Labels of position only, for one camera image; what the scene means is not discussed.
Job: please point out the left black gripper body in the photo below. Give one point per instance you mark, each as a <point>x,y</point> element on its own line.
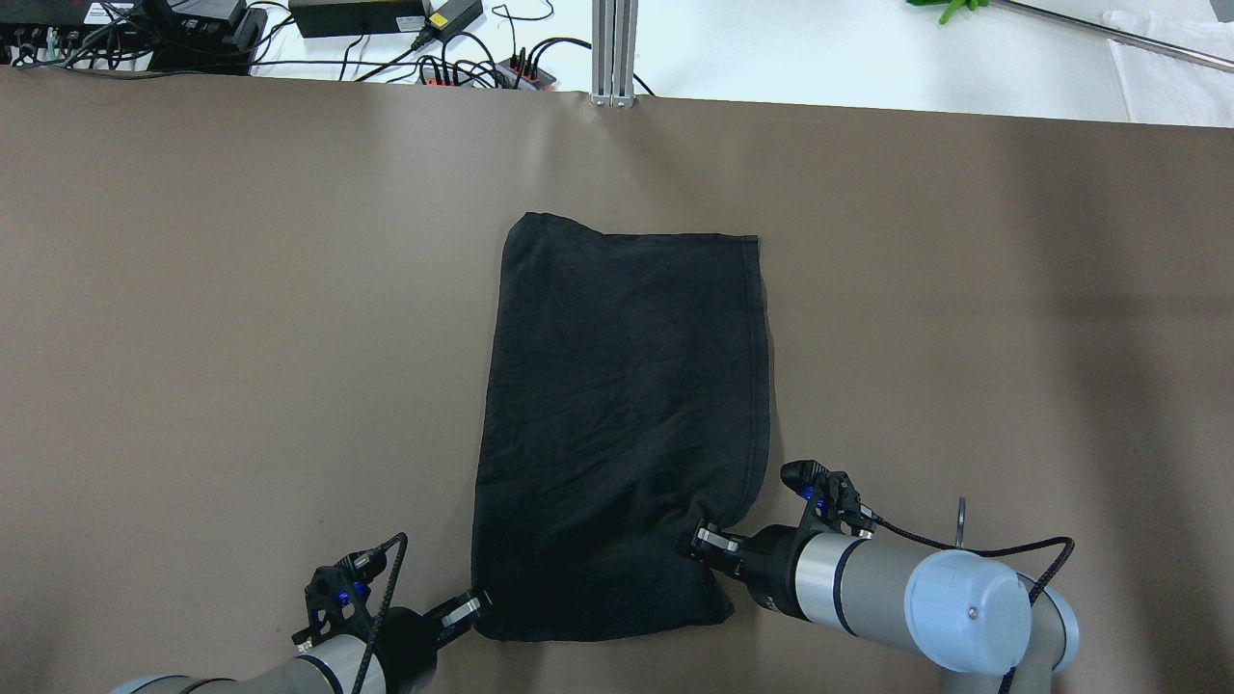
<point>403,638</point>

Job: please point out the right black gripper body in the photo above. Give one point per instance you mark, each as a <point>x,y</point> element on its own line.
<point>768,560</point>

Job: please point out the black graphic t-shirt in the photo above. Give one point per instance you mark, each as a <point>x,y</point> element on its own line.
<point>629,399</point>

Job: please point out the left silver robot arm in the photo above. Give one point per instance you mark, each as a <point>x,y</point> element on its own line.
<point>328,668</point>

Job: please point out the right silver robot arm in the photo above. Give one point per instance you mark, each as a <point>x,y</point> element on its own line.
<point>987,627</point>

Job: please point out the power strip with plugs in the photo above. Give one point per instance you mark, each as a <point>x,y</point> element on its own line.
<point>502,76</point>

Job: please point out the aluminium frame post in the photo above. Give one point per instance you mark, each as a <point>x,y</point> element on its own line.
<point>612,53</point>

